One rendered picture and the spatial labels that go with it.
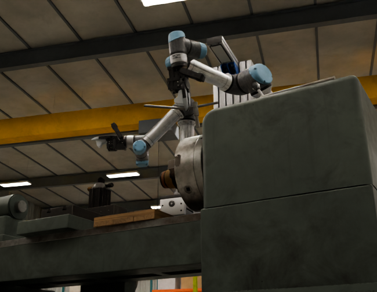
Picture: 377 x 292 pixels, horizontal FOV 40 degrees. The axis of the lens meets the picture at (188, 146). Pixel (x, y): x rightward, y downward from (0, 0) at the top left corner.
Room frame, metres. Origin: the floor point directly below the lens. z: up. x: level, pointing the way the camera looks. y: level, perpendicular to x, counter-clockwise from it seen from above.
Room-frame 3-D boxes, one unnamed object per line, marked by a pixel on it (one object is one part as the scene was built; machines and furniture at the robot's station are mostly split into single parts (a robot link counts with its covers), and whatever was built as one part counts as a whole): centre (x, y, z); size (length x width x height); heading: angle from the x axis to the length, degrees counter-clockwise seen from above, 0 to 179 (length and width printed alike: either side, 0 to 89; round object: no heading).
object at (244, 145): (1.88, -0.42, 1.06); 0.59 x 0.48 x 0.39; 60
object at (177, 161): (2.02, 0.05, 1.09); 0.12 x 0.11 x 0.05; 150
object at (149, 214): (2.20, 0.17, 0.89); 0.36 x 0.30 x 0.04; 150
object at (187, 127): (2.90, 0.01, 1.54); 0.15 x 0.12 x 0.55; 179
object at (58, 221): (2.42, 0.50, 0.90); 0.53 x 0.30 x 0.06; 150
